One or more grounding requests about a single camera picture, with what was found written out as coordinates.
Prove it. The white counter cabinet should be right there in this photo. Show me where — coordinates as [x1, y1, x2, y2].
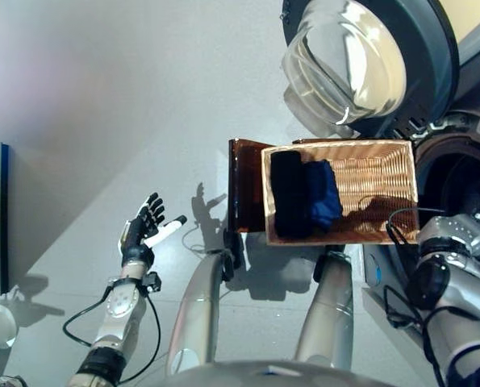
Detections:
[436, 0, 480, 46]

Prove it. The white floor cable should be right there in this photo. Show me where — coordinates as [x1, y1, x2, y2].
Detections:
[182, 224, 209, 256]

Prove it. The dark grey washing machine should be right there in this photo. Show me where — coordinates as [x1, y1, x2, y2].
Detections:
[360, 15, 480, 347]

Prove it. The right silver robot leg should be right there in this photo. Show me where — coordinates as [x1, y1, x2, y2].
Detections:
[294, 249, 356, 370]

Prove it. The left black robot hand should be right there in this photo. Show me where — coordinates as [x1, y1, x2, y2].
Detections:
[118, 192, 188, 268]

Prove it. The grey robot torso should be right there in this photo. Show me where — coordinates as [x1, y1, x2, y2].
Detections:
[170, 360, 398, 387]

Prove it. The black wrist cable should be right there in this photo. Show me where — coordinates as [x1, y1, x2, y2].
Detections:
[61, 296, 162, 384]
[382, 206, 450, 387]

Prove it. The round glass washing machine door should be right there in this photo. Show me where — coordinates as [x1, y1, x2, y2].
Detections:
[280, 0, 461, 140]

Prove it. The black garment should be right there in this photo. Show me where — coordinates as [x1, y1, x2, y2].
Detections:
[269, 151, 311, 239]

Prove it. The blue garment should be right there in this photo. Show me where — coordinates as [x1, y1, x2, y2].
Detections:
[303, 160, 343, 232]

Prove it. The dark brown glossy stool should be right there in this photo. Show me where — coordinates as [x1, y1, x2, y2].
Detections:
[227, 138, 361, 270]

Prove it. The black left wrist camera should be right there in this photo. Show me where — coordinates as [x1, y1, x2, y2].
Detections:
[142, 272, 162, 293]

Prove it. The rectangular wicker laundry basket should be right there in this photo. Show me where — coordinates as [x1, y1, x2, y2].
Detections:
[261, 139, 420, 247]

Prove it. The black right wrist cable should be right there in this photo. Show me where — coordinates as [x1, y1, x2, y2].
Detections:
[382, 206, 450, 387]

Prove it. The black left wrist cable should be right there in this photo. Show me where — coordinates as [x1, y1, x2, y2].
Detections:
[61, 296, 162, 384]

